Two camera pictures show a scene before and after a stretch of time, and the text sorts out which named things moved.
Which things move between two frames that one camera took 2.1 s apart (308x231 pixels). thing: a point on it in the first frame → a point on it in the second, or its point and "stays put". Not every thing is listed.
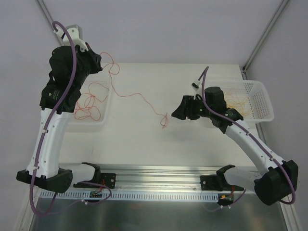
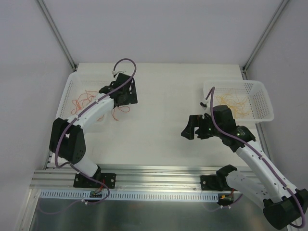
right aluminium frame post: (245, 67) stays put
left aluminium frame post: (46, 12) stays put
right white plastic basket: (249, 97) stays put
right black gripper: (190, 107) → (200, 127)
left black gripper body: (91, 59) → (131, 90)
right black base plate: (217, 183) stays put
